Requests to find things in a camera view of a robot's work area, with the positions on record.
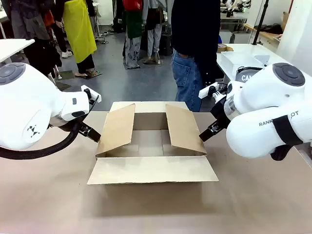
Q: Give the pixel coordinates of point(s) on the figure with yellow apron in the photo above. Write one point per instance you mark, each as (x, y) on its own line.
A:
(80, 31)

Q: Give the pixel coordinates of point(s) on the brown cardboard box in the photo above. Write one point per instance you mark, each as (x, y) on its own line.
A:
(151, 146)

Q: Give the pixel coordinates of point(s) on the white background table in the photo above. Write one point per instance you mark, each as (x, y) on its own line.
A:
(232, 17)

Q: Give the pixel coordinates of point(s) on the large white side table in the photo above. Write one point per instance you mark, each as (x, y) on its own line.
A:
(246, 48)

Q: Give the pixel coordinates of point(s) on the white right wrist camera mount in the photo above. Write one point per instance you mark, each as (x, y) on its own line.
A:
(207, 91)

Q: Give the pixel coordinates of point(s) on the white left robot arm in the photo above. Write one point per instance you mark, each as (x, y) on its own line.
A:
(24, 102)

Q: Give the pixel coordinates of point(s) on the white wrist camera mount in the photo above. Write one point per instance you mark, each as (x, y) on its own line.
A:
(93, 93)
(207, 91)

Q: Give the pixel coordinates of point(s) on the black item with white letters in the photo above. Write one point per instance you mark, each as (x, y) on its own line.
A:
(246, 75)

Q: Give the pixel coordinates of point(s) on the black stand pole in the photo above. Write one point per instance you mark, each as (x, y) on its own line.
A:
(260, 22)

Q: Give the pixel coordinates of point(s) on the figure with green red apron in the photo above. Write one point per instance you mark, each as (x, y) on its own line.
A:
(132, 29)

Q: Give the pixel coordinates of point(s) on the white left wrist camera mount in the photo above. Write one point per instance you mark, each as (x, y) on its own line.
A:
(93, 93)

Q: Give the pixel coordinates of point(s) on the wooden bench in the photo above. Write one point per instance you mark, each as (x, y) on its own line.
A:
(265, 33)

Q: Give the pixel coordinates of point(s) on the small white side table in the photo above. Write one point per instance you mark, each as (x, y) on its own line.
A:
(12, 47)

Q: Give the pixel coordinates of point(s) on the figure in dark clothes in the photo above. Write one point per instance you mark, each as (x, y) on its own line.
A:
(36, 36)

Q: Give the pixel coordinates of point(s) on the person in dark shirt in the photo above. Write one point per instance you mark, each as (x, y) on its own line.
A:
(192, 36)

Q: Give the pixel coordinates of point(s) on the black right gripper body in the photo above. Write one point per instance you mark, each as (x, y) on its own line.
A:
(220, 112)

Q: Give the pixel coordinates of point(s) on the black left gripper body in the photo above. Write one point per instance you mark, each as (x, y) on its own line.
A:
(84, 127)

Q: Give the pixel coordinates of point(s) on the brown packing tape roll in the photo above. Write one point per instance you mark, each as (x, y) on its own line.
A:
(223, 48)

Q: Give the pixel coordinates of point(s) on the white open box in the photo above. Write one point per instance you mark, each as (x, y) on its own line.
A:
(243, 62)

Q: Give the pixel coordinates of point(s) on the figure in grey clothes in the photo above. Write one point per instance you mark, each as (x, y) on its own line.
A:
(153, 34)

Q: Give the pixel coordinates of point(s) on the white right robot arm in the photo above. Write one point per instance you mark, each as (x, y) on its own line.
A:
(256, 136)

